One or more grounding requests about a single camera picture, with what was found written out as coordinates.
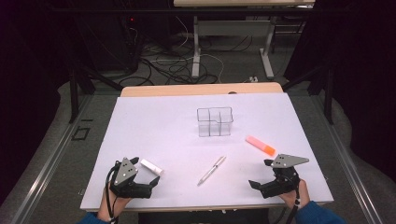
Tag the white power plug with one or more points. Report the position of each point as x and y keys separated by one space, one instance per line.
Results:
x=253 y=79

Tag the person's right hand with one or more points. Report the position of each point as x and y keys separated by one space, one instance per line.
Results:
x=295 y=197

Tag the pink and orange highlighter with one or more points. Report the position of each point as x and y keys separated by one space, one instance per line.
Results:
x=260 y=145

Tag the white table mat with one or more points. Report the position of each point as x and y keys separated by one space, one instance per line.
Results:
x=155 y=130

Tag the black computer tower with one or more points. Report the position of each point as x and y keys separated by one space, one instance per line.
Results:
x=130 y=40

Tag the silver pen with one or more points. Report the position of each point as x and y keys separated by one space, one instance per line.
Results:
x=211 y=170

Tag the aluminium floor rail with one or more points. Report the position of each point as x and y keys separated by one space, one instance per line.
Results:
x=45 y=174
x=353 y=174

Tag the black curtain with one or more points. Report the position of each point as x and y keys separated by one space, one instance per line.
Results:
x=367 y=93
x=25 y=93

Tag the desk with white metal legs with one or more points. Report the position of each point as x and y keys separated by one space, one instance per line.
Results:
x=196 y=46

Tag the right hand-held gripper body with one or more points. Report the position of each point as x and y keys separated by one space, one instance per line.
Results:
x=285 y=182

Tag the black metal stand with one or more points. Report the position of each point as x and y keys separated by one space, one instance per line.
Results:
x=73 y=99
x=328 y=99

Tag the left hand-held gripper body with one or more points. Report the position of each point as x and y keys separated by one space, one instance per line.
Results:
x=126 y=174

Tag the clear plastic desk organizer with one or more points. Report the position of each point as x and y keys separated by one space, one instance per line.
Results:
x=214 y=123

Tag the white eraser block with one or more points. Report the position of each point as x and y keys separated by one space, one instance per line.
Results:
x=152 y=166

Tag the person's left hand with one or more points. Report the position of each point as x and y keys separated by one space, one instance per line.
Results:
x=110 y=207

